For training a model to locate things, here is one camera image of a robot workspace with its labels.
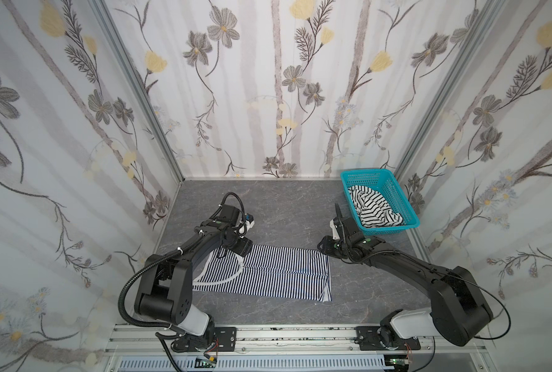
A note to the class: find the green circuit board right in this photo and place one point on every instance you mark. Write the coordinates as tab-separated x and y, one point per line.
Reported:
397	363

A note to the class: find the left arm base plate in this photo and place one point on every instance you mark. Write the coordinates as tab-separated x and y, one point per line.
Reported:
221	339

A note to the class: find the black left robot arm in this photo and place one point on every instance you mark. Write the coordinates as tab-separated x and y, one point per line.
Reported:
160	294

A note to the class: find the aluminium corner post right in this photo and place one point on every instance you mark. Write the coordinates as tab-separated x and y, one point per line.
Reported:
474	39

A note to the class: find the aluminium corner post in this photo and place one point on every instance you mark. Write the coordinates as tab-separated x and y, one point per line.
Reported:
474	39
128	68

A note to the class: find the blue white striped tank top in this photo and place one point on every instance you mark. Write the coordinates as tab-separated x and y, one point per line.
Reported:
268	271

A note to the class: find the green circuit board left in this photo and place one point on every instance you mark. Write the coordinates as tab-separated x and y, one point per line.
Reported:
205	362

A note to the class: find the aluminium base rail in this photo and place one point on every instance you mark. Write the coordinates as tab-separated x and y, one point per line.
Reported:
280	340

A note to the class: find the black white striped tank top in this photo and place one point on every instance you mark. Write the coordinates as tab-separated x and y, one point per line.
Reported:
373	210

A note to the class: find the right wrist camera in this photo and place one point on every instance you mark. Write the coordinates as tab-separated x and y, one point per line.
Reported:
335	227

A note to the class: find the teal plastic basket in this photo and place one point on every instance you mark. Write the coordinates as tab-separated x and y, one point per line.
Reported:
383	181

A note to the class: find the green circuit board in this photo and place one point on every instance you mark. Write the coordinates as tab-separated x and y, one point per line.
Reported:
397	363
205	362

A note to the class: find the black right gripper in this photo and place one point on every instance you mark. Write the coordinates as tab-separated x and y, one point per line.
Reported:
344	237

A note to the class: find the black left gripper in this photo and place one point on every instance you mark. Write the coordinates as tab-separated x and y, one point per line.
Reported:
238	244

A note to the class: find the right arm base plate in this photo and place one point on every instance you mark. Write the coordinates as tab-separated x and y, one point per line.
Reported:
373	338

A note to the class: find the white slotted cable duct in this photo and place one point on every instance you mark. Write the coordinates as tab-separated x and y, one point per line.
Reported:
290	363

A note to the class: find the aluminium corner post left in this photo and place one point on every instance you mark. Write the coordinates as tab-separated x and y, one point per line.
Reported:
128	68

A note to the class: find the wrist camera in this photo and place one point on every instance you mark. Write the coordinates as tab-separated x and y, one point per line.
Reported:
248	224
335	227

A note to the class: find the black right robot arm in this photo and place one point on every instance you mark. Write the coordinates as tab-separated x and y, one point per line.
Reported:
458	309

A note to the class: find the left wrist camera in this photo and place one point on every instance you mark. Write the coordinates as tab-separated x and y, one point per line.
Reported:
248	224

